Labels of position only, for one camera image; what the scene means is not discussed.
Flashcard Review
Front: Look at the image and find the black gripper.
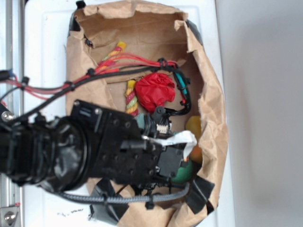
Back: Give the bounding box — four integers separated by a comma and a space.
71, 100, 187, 188

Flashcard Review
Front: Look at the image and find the light blue cloth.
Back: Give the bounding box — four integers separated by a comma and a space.
134, 113, 177, 135

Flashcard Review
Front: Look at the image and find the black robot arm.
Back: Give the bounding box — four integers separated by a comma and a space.
0, 100, 188, 192

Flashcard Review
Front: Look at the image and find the green textured ball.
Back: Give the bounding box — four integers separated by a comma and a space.
171, 160, 193, 183

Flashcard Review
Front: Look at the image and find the crumpled red paper ball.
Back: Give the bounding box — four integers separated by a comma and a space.
135, 72, 175, 113

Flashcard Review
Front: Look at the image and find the yellow sponge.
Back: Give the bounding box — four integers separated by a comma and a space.
185, 116, 203, 164

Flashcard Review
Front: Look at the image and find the brown paper bag tray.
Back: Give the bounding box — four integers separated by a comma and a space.
66, 0, 228, 227

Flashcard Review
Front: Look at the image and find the white plastic base tray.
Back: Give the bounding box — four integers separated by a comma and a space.
22, 0, 223, 227

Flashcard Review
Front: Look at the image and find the multicolour twisted rope toy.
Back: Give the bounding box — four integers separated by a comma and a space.
98, 41, 139, 117

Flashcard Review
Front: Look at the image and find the white flat ribbon cable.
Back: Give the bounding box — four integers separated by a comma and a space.
141, 131, 198, 159

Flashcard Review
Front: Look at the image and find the grey braided cable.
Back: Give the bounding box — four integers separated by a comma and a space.
56, 182, 191, 210

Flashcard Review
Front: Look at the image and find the red and black wire bundle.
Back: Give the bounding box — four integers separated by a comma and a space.
0, 53, 192, 119

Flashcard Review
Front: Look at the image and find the metal frame rail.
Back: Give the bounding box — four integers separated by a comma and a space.
0, 0, 23, 227

